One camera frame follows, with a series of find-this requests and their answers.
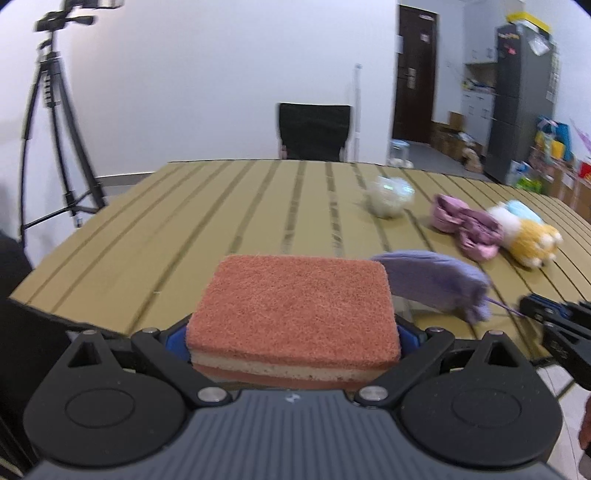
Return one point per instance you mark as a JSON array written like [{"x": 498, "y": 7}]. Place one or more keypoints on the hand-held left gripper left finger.
[{"x": 175, "y": 341}]

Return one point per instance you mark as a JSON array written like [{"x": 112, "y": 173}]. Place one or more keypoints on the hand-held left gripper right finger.
[{"x": 408, "y": 339}]

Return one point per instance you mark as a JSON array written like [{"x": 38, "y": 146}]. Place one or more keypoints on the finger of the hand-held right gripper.
[
  {"x": 572, "y": 350},
  {"x": 538, "y": 305}
]

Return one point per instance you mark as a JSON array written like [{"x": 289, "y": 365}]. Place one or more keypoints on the yellow and white plush toy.
[{"x": 531, "y": 240}]

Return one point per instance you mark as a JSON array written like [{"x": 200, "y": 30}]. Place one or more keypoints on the pink and yellow sponge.
[{"x": 295, "y": 304}]

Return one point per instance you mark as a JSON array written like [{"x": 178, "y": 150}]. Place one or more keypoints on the light blue fluffy cloth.
[{"x": 524, "y": 211}]

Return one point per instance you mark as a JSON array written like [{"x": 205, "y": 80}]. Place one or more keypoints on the purple satin scrunchie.
[{"x": 466, "y": 226}]

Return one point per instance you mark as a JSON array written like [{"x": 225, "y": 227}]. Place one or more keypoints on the large brown cardboard box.
[{"x": 568, "y": 189}]

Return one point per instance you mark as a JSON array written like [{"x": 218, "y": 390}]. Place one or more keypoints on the green packet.
[{"x": 528, "y": 184}]

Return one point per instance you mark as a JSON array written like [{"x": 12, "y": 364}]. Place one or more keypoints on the tan folding table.
[{"x": 184, "y": 217}]

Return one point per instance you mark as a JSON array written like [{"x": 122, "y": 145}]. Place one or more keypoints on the red gift box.
[{"x": 585, "y": 171}]

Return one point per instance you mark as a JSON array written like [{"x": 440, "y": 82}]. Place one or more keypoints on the black suitcase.
[{"x": 27, "y": 369}]

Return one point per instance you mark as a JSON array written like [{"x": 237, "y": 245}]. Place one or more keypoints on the blue gift bag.
[{"x": 561, "y": 134}]

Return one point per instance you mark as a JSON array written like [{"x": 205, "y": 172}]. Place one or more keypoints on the clear plastic jar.
[{"x": 400, "y": 154}]

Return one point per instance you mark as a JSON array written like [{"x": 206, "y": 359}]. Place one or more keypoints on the brown cardboard boxes by door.
[{"x": 452, "y": 138}]

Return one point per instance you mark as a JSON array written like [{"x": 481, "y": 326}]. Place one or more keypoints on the dark grey fridge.
[{"x": 519, "y": 106}]

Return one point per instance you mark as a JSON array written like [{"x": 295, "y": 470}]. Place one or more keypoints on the white kitchen cabinet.
[{"x": 480, "y": 101}]

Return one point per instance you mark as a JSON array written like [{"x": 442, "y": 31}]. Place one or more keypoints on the black folding chair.
[{"x": 314, "y": 129}]

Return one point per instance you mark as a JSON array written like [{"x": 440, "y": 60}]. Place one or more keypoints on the dark brown door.
[{"x": 413, "y": 83}]

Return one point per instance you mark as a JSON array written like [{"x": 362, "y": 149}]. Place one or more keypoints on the yellow box on fridge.
[{"x": 528, "y": 21}]

